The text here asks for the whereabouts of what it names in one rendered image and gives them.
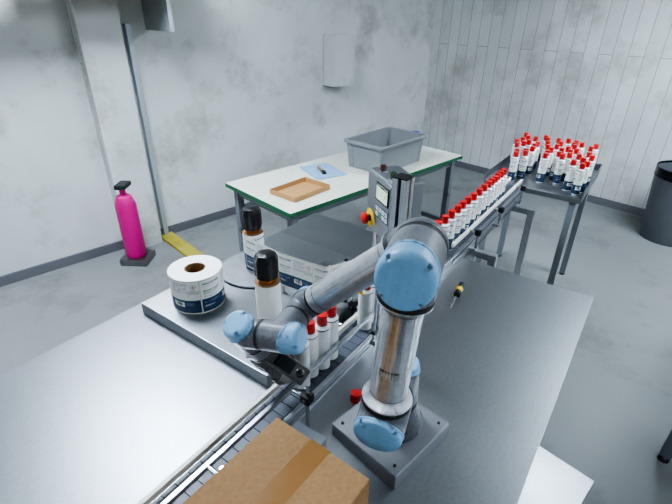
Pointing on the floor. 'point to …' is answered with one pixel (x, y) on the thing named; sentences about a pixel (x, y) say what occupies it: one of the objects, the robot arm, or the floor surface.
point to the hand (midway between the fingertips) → (293, 378)
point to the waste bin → (659, 207)
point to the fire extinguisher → (131, 229)
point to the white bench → (254, 191)
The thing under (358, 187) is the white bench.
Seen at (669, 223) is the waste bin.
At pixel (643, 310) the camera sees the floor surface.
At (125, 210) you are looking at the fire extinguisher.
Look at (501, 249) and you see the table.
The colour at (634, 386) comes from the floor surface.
